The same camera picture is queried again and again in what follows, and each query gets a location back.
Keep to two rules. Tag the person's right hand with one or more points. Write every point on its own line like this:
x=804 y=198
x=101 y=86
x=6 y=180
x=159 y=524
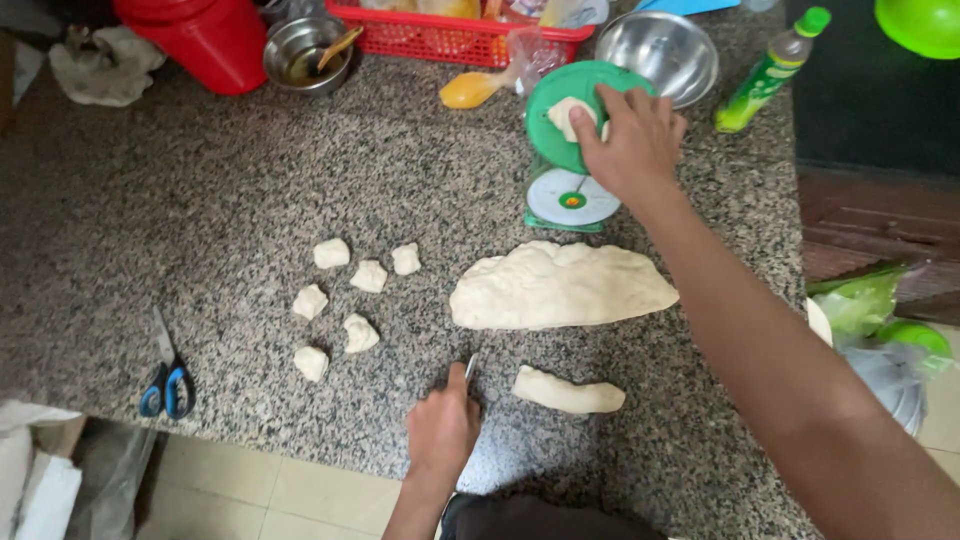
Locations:
x=634 y=154

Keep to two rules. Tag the person's left hand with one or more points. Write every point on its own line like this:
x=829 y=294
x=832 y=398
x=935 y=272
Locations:
x=441 y=431

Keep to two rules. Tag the metal knife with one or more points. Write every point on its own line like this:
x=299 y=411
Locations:
x=471 y=367

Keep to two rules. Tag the white dough lump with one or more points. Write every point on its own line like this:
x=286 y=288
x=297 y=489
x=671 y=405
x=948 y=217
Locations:
x=561 y=116

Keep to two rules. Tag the green kitchen scale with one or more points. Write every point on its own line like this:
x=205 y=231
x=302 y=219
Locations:
x=553 y=146

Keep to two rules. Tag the large steel bowl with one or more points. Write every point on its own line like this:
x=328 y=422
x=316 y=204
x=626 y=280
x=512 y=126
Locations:
x=660 y=49

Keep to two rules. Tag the cluster of small dough pieces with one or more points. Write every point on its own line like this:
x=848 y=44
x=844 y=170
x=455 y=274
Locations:
x=360 y=334

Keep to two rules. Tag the long dough strip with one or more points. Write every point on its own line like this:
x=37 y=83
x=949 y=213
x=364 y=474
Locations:
x=566 y=394

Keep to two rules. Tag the person's dark trousers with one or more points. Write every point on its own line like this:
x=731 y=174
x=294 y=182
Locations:
x=540 y=521

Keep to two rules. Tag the clear plastic bag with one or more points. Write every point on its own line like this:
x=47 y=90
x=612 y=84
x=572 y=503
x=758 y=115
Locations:
x=536 y=56

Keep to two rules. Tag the green capped plastic bottle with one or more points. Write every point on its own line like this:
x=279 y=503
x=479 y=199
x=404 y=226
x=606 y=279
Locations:
x=765 y=79

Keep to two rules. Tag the large white dough mass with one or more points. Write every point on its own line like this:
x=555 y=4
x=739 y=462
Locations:
x=559 y=289

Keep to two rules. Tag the blue plastic sheet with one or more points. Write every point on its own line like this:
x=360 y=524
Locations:
x=682 y=4

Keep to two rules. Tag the yellow plastic scoop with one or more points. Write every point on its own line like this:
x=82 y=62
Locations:
x=469 y=90

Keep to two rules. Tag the red plastic basket with items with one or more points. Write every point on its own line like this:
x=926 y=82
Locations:
x=442 y=41

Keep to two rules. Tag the light green plastic bag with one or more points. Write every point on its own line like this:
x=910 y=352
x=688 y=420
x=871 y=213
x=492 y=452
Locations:
x=859 y=304

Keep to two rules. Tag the blue black scissors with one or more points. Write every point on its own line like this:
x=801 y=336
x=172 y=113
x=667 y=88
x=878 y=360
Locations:
x=163 y=337

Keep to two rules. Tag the bright green plastic bowl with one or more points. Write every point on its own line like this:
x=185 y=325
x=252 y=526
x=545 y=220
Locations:
x=922 y=26

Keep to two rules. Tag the translucent plastic wrap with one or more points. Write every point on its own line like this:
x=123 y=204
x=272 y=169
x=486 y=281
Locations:
x=112 y=484

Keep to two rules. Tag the green round lid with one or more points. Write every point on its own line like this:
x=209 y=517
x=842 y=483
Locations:
x=915 y=336

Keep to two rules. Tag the clear bag with grey contents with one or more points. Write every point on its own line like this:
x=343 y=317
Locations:
x=892 y=386

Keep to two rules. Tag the small steel bowl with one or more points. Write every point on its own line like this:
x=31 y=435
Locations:
x=289 y=52

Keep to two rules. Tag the white paper bags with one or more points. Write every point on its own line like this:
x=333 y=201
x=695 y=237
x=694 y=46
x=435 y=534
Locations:
x=34 y=480

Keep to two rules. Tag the red plastic bucket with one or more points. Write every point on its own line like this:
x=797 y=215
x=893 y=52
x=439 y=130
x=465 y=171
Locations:
x=202 y=45

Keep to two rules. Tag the white crumpled cloth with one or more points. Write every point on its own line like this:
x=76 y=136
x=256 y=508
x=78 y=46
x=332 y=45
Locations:
x=105 y=71

